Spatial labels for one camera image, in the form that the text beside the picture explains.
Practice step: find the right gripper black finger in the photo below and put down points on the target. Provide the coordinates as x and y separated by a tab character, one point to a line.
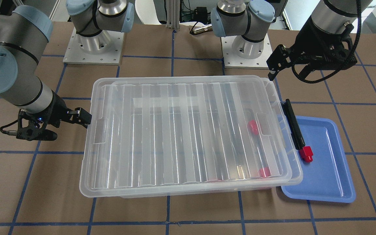
79	116

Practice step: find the red block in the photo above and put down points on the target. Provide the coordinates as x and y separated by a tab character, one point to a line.
306	154
264	172
253	127

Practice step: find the clear plastic box lid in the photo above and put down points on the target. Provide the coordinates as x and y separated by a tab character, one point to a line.
184	133

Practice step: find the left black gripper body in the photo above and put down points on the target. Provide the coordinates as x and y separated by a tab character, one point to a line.
312	41

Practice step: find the clear plastic storage box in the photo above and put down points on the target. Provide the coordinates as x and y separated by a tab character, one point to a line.
286	130

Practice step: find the blue plastic tray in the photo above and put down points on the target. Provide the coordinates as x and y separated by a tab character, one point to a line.
327	178

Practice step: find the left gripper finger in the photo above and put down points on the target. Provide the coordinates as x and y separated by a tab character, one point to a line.
279	60

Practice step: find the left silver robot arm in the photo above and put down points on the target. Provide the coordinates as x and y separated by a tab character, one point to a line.
252	20

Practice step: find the black marker pen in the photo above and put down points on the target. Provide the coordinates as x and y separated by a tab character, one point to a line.
296	134

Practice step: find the red block front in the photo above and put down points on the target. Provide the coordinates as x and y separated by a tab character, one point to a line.
264	172

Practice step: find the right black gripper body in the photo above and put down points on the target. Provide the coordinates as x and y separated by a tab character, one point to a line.
56	112

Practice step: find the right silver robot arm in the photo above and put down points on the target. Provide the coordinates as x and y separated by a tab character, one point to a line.
24	36

